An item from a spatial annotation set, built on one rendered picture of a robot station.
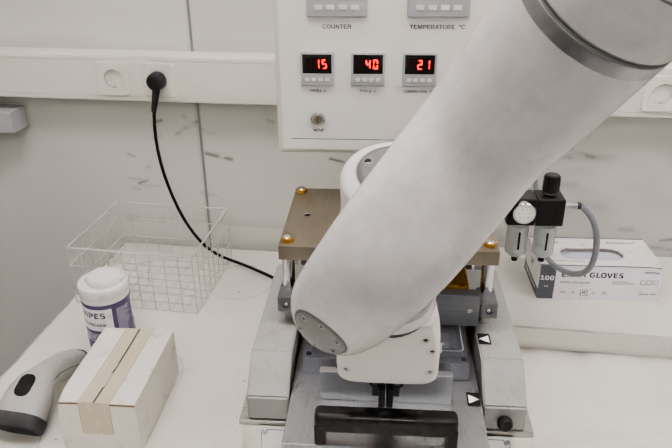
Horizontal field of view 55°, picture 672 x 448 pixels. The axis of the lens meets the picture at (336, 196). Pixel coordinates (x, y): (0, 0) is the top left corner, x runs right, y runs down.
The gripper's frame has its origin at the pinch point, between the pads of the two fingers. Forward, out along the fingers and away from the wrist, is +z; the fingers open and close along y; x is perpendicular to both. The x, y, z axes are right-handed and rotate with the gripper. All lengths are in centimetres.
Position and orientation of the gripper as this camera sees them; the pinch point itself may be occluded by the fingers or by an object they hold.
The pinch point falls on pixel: (385, 385)
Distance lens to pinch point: 74.2
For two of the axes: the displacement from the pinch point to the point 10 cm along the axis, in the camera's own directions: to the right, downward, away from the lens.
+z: 0.3, 7.2, 7.0
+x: 0.6, -7.0, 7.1
